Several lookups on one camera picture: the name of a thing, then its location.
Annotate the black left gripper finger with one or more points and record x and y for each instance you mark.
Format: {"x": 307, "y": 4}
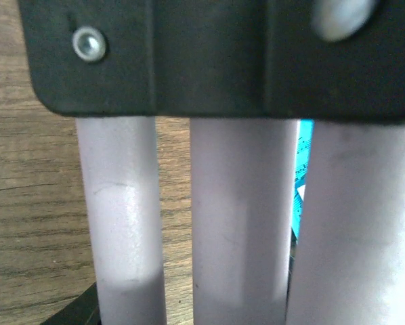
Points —
{"x": 84, "y": 310}

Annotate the blue sheet music page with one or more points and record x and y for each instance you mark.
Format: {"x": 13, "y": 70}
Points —
{"x": 304, "y": 141}

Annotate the lilac music stand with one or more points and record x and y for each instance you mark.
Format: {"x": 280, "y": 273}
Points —
{"x": 245, "y": 73}

